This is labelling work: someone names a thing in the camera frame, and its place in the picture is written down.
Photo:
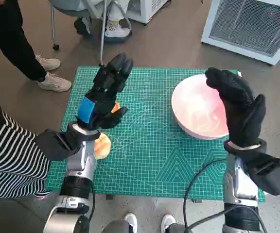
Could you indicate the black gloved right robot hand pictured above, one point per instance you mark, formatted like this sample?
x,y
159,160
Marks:
x,y
242,109

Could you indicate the large white mesh-front cabinet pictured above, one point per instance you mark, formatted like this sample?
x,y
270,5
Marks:
x,y
247,26

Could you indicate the round toy bread bun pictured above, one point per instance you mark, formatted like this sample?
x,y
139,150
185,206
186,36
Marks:
x,y
104,145

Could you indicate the long braided toy bread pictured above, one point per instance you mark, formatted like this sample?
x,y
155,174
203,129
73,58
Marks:
x,y
116,106

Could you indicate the black table bracket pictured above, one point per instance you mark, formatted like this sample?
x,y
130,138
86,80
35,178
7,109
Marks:
x,y
196,201
110,197

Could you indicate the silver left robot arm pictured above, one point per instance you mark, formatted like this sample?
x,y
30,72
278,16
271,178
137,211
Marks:
x,y
76,187

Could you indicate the grey office chair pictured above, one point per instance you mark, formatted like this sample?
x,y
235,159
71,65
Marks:
x,y
102,41

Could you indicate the green cutting mat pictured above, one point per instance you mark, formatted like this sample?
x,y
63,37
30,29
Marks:
x,y
142,145

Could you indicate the person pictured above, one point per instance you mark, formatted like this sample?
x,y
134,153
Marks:
x,y
115,26
4,157
8,36
130,222

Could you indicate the pink bowl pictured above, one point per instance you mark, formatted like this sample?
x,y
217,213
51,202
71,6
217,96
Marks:
x,y
198,109

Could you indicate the white plastic strip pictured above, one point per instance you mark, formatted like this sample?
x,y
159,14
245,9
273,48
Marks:
x,y
239,73

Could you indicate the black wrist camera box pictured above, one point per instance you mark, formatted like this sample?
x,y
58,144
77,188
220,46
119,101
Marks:
x,y
55,144
271,174

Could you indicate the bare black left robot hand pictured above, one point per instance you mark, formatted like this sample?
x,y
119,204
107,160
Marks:
x,y
106,80

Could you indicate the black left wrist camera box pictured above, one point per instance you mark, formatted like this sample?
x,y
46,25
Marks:
x,y
55,144

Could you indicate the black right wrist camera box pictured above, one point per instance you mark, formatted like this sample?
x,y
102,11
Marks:
x,y
271,174

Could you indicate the small white cabinet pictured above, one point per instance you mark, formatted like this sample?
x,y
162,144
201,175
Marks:
x,y
149,9

